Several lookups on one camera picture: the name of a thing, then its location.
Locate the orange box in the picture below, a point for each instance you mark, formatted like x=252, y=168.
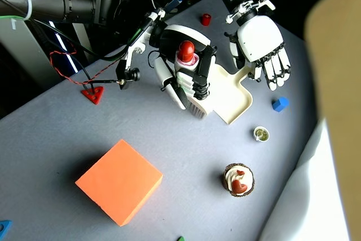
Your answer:
x=118, y=181

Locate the white backdrop sheet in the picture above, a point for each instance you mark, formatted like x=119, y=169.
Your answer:
x=310, y=196

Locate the cream plastic tray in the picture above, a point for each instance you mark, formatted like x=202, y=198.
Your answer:
x=231, y=97

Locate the red cylinder block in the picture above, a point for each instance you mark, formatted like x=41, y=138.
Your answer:
x=206, y=20

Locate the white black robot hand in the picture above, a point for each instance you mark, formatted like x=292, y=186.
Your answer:
x=259, y=37
x=175, y=33

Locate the red triangle block with holes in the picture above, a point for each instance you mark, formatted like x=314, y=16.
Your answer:
x=93, y=94

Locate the tan blurred board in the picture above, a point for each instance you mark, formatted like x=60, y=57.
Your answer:
x=338, y=54

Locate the green block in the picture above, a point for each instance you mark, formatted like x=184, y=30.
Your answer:
x=181, y=239

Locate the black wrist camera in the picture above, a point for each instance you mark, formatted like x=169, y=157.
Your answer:
x=131, y=76

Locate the small blue-white bowl with spoon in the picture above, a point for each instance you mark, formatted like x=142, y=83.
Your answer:
x=261, y=134

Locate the blue block with holes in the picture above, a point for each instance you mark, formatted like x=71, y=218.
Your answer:
x=4, y=231

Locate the pale grey cabinet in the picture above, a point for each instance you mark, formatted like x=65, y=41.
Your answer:
x=22, y=49

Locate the grey table cloth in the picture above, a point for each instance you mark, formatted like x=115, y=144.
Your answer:
x=183, y=145

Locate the toy cupcake with cream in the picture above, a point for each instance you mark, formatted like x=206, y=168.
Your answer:
x=238, y=180

